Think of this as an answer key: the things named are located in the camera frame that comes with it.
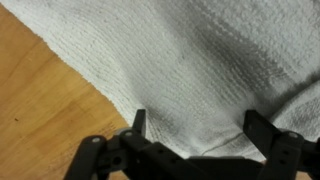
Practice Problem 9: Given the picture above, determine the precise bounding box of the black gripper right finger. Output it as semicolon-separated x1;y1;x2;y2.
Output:
243;110;320;180

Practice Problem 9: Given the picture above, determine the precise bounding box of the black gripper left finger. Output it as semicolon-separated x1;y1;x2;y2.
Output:
63;109;207;180

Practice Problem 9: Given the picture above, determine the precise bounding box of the white cloth towel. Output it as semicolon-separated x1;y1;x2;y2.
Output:
1;0;320;159

